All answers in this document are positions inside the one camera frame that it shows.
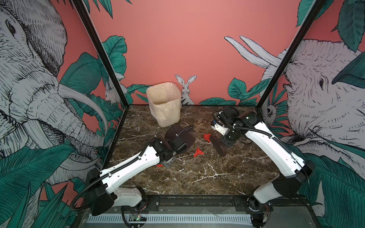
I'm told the brown hand brush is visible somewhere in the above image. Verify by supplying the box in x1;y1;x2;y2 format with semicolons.
210;135;228;157

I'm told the dark brown dustpan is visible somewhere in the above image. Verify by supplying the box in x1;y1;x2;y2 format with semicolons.
165;123;196;155

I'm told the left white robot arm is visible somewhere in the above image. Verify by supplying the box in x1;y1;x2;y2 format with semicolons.
85;137;195;216

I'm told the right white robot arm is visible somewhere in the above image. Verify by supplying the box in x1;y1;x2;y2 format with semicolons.
212;106;316;211

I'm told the cream bin with plastic liner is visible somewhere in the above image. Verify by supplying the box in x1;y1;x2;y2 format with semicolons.
146;82;182;127

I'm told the black front mounting rail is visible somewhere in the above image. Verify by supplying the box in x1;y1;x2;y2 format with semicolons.
82;194;311;213

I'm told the white slotted cable duct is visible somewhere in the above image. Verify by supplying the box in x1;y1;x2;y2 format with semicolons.
86;214;252;225

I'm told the right black frame post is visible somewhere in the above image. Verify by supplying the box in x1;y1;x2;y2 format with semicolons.
255;0;326;110

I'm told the black frame post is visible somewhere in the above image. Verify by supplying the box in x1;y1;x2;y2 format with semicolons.
255;0;326;110
72;0;130;108

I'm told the left black frame post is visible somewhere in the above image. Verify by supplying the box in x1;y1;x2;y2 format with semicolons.
72;0;130;108

